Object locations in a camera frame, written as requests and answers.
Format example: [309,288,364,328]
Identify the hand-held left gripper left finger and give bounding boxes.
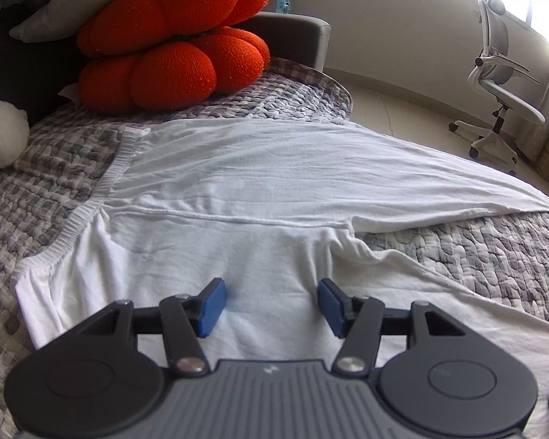
[79,277,228,376]

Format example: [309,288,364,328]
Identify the white pants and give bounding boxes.
[11,119,549,439]

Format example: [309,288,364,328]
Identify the white plush toy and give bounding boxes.
[0,101,30,170]

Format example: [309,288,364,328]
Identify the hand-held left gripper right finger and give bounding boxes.
[317,278,468,376]

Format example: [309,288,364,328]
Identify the grey sofa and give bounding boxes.
[0,9,331,125]

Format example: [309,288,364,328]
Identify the grey office chair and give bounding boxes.
[448,0,547,176]

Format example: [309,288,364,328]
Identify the orange pumpkin cushion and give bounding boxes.
[77,0,272,113]

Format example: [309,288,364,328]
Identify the grey quilted blanket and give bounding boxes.
[0,57,549,439]

